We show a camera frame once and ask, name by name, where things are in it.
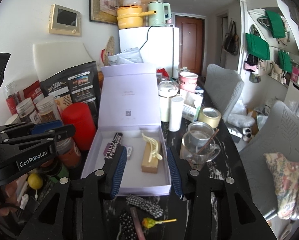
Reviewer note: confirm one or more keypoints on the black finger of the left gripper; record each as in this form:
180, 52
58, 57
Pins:
22, 133

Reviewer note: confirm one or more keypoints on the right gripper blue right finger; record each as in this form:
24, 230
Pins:
176, 178

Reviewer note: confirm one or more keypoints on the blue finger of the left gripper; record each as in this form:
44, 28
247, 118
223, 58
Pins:
43, 127

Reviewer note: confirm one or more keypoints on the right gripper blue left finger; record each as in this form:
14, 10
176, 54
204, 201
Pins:
118, 164

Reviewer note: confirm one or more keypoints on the pink lip gloss tube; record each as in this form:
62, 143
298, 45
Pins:
137, 224

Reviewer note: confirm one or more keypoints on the black polka dot scrunchie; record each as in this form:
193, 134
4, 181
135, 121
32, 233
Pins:
127, 226

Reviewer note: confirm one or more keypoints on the person left hand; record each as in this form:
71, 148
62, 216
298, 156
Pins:
8, 198

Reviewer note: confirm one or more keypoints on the brown filled plastic jar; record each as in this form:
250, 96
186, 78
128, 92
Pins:
47, 109

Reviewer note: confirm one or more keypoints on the dark filled plastic jar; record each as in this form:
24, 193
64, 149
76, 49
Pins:
27, 112

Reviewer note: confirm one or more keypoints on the black lettered cosmetic box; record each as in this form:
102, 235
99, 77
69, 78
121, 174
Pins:
117, 140

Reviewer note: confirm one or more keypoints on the tan cardboard box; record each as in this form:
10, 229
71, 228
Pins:
146, 166

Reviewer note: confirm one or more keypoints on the black white gingham scrunchie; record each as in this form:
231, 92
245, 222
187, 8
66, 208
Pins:
146, 205

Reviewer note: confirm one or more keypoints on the yellow lemon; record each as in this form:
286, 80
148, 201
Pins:
34, 181

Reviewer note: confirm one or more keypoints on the cream hair claw clip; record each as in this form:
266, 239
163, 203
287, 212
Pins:
154, 148

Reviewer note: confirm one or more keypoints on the orange filled plastic jar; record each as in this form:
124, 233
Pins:
68, 153

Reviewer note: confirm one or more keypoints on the red cylinder canister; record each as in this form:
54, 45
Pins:
79, 115

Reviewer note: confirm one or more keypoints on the red filled plastic jar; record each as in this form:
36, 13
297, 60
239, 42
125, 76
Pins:
12, 97

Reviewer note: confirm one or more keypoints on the glass cartoon mug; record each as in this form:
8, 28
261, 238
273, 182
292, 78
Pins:
193, 140

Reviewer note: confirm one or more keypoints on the yellow wrapped lollipop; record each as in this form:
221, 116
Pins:
148, 223

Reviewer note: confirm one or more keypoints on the lavender gift box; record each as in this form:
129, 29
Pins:
130, 105

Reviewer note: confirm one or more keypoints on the black coffee bag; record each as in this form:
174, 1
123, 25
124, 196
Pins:
76, 84

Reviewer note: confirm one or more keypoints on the copper spoon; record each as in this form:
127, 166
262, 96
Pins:
208, 142

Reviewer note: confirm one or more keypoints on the white foam board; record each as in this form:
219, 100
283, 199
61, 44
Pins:
52, 58

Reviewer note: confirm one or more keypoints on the masking tape roll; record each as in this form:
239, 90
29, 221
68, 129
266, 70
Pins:
210, 116

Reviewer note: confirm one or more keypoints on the white lidded jar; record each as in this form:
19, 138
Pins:
166, 91

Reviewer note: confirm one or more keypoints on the pink paper bowls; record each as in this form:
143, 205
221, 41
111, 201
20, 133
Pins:
188, 81

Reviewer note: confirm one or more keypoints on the far grey chair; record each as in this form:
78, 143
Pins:
224, 87

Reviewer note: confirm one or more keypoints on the grey chair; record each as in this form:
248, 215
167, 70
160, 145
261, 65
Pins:
280, 133
224, 87

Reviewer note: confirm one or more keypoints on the floral cushion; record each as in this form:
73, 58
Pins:
286, 184

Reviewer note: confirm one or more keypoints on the near grey chair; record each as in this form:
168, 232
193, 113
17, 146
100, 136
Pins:
280, 133

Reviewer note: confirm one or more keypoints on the white refrigerator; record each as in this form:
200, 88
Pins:
158, 46

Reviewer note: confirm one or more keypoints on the yellow electric pot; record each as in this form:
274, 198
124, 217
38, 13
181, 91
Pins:
132, 16

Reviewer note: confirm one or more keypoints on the gold framed picture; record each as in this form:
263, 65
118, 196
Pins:
104, 11

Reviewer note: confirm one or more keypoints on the dark hanging handbag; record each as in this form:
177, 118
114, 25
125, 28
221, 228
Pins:
231, 43

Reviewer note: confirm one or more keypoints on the brown entrance door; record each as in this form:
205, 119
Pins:
191, 43

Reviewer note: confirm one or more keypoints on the green bag left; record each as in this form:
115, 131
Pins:
258, 47

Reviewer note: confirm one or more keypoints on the green bag lower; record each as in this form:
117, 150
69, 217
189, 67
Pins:
285, 61

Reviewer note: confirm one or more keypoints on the wall intercom panel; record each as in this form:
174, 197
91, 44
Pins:
64, 21

